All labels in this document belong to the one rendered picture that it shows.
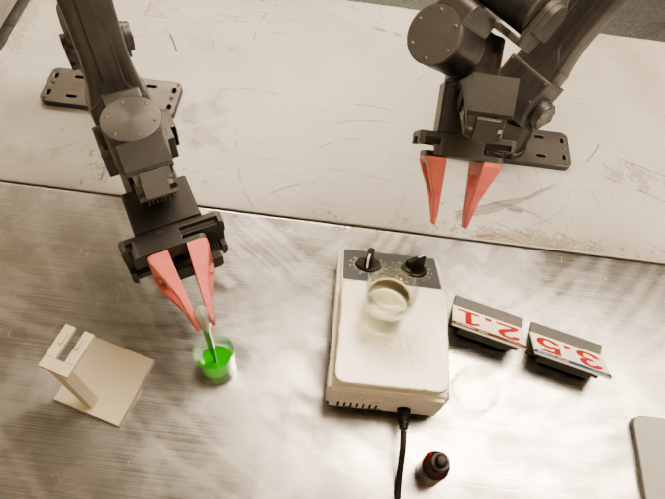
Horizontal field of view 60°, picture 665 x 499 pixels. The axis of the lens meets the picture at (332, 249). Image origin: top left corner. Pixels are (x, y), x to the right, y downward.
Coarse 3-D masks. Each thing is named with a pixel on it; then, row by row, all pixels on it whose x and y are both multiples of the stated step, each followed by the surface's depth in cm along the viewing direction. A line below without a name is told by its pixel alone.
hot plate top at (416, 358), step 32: (352, 288) 65; (352, 320) 63; (416, 320) 64; (352, 352) 61; (384, 352) 61; (416, 352) 62; (448, 352) 62; (352, 384) 60; (384, 384) 60; (416, 384) 60; (448, 384) 60
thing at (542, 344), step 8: (536, 336) 72; (536, 344) 70; (544, 344) 70; (552, 344) 71; (560, 344) 72; (552, 352) 69; (560, 352) 69; (568, 352) 70; (576, 352) 71; (584, 352) 71; (576, 360) 68; (584, 360) 69; (592, 360) 70; (600, 360) 70; (600, 368) 68
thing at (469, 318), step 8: (456, 312) 72; (464, 312) 73; (472, 312) 73; (456, 320) 70; (464, 320) 70; (472, 320) 71; (480, 320) 72; (488, 320) 72; (480, 328) 69; (488, 328) 70; (496, 328) 71; (504, 328) 71; (512, 328) 72; (504, 336) 69; (512, 336) 70; (520, 336) 71
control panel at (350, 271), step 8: (344, 256) 72; (352, 256) 73; (360, 256) 73; (376, 256) 73; (384, 256) 74; (392, 256) 74; (400, 256) 74; (408, 256) 74; (344, 264) 71; (352, 264) 71; (432, 264) 73; (344, 272) 69; (352, 272) 69; (360, 272) 70; (368, 272) 70; (432, 272) 71; (360, 280) 68; (424, 280) 70; (432, 280) 70; (432, 288) 68; (440, 288) 68
